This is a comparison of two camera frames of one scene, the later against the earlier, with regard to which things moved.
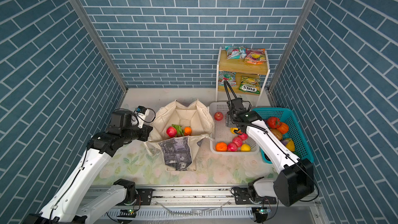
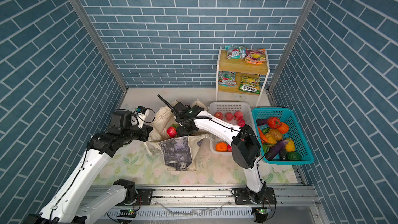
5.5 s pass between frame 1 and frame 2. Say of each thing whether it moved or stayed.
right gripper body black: moved
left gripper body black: stayed
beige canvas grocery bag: stayed
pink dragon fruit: stayed
